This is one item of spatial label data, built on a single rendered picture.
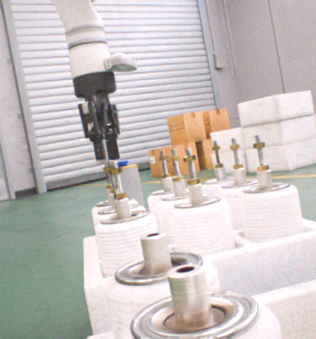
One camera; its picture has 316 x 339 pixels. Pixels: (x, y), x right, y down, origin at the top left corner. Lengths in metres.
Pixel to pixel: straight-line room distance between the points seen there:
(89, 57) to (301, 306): 0.52
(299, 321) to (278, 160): 2.86
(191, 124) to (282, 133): 1.47
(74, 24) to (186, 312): 0.62
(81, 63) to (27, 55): 5.27
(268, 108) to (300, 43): 3.67
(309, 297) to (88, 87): 0.49
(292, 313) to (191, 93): 6.69
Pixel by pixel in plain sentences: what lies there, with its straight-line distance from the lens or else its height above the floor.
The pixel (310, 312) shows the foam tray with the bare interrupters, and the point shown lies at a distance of 0.51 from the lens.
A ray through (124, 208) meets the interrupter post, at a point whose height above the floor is 0.27.
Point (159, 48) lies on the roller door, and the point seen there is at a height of 1.76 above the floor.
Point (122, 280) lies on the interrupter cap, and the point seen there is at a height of 0.25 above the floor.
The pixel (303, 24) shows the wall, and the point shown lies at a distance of 6.89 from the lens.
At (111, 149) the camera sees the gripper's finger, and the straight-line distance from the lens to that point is 0.84.
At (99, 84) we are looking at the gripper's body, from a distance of 0.78.
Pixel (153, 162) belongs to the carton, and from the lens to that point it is 4.82.
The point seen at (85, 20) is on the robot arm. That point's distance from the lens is 0.81.
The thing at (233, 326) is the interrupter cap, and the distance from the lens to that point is 0.25.
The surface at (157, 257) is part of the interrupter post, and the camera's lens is 0.37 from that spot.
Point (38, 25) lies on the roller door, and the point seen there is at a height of 2.13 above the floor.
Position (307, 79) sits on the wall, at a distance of 6.84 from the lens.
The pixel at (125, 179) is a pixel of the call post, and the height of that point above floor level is 0.28.
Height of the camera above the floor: 0.36
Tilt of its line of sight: 3 degrees down
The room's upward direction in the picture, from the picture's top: 10 degrees counter-clockwise
